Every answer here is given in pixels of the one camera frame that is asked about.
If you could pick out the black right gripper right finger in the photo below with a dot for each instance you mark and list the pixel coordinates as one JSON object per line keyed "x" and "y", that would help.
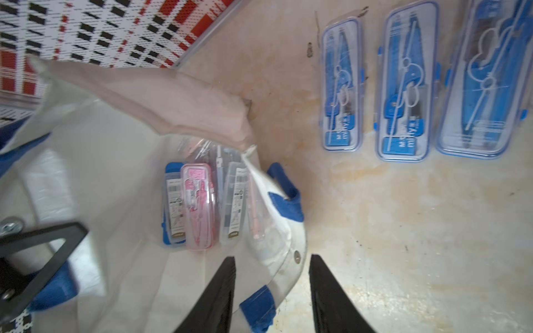
{"x": 333, "y": 310}

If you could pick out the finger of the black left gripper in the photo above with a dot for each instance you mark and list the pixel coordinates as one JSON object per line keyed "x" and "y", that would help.
{"x": 35, "y": 270}

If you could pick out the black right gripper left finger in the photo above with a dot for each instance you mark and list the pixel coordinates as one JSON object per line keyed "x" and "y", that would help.
{"x": 214, "y": 309}

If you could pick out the pink compass set case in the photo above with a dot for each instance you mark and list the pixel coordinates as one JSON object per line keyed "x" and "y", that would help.
{"x": 199, "y": 207}

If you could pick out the white canvas bag blue handles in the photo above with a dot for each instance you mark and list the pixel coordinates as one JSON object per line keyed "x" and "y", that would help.
{"x": 95, "y": 152}

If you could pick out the blue compass set case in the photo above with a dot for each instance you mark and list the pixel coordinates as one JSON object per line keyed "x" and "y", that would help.
{"x": 406, "y": 90}
{"x": 342, "y": 85}
{"x": 488, "y": 80}

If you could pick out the clear compass case in bag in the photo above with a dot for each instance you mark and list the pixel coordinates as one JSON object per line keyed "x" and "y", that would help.
{"x": 234, "y": 196}

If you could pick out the compass case barcode label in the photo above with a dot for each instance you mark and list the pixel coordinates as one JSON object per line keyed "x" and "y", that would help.
{"x": 173, "y": 221}

